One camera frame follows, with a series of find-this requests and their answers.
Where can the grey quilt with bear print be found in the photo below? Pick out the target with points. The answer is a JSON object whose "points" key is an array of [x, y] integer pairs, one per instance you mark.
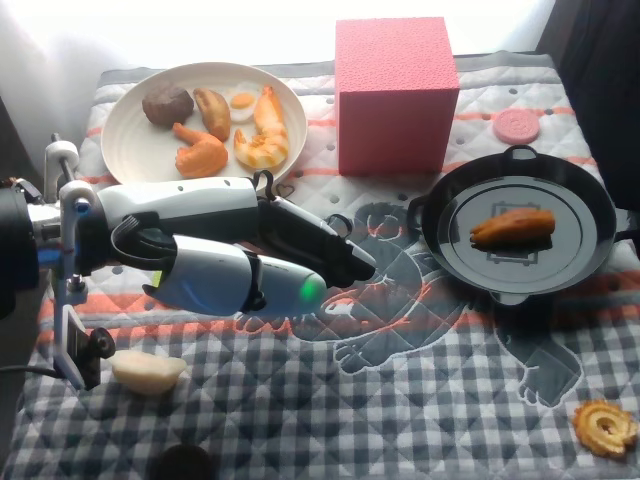
{"points": [[300, 410]]}

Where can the toy fried egg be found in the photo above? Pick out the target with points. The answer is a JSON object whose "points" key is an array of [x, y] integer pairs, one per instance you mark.
{"points": [[242, 106]]}

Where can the black frying pan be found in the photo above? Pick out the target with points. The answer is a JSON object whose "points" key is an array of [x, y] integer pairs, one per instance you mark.
{"points": [[590, 200]]}

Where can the brown toy meat patty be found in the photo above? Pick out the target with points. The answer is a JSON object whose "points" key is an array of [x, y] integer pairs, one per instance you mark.
{"points": [[167, 104]]}

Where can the orange toy shrimp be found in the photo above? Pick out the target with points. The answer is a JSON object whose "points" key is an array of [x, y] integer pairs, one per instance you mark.
{"points": [[270, 130]]}

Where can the red cube box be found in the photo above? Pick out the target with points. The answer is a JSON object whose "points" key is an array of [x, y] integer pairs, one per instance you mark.
{"points": [[395, 100]]}

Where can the pink round disc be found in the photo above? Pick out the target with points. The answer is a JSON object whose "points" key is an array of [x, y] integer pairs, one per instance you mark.
{"points": [[516, 125]]}

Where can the orange toy sweet potato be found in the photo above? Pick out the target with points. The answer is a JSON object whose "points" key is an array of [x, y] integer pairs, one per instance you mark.
{"points": [[515, 227]]}

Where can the brown toy bread roll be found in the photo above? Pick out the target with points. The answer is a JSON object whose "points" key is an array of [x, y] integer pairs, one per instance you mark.
{"points": [[214, 112]]}

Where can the cream round plate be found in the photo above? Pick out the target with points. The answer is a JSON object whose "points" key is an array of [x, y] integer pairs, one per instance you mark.
{"points": [[130, 140]]}

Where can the yellow swirl cookie toy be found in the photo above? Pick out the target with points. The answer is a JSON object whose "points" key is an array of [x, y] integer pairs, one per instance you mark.
{"points": [[602, 427]]}

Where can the orange toy chicken wing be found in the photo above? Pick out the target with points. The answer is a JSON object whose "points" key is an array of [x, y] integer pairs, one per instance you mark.
{"points": [[202, 152]]}

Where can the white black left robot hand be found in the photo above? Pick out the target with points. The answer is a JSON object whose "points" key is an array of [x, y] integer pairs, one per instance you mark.
{"points": [[200, 202]]}

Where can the white toy dumpling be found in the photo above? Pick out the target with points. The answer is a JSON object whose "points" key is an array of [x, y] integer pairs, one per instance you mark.
{"points": [[145, 375]]}

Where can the dark brown round object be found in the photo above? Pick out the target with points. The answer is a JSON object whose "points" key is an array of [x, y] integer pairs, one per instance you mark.
{"points": [[185, 465]]}

